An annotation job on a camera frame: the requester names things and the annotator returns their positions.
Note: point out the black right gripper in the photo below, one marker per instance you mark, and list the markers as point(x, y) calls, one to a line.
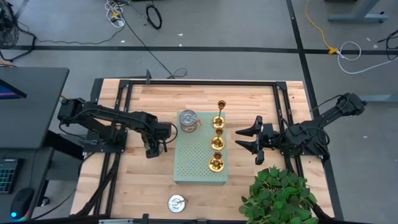
point(267, 135)

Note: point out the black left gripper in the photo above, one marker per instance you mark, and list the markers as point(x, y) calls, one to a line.
point(154, 149)

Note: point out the short gold candlestick holder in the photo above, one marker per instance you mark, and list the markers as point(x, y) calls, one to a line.
point(217, 143)
point(216, 165)

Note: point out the tall gold candlestick holder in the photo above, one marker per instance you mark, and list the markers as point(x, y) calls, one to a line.
point(218, 122)

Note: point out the silver lidded candle tin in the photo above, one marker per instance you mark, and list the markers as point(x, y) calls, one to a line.
point(176, 203)
point(188, 119)

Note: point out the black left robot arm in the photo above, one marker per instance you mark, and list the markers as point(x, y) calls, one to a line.
point(130, 118)

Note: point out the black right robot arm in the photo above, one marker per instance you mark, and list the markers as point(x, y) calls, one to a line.
point(326, 119)

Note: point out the green perforated metal box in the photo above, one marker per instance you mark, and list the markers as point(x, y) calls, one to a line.
point(192, 161)

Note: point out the green leafy potted plant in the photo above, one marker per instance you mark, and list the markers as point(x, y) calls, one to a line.
point(276, 199)

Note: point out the black corner plate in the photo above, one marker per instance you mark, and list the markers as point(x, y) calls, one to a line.
point(96, 93)

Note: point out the silver bar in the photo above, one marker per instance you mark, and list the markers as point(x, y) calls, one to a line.
point(115, 221)

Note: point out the black office desk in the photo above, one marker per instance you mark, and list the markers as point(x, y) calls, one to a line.
point(37, 109)

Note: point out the grey table leg foot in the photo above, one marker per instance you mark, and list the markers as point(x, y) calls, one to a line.
point(379, 98)
point(357, 17)

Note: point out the black computer mouse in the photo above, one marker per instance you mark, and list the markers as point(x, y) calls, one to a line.
point(21, 202)

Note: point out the backlit computer keyboard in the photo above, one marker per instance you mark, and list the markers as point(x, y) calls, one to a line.
point(7, 177)

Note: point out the computer monitor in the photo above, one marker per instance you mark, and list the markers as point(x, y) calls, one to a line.
point(7, 91)

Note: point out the black floor fan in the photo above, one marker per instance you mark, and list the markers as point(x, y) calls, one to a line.
point(7, 31)

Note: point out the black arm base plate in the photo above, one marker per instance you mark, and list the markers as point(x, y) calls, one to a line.
point(317, 149)
point(93, 147)

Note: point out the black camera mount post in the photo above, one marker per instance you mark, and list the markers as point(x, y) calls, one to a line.
point(145, 218)
point(148, 76)

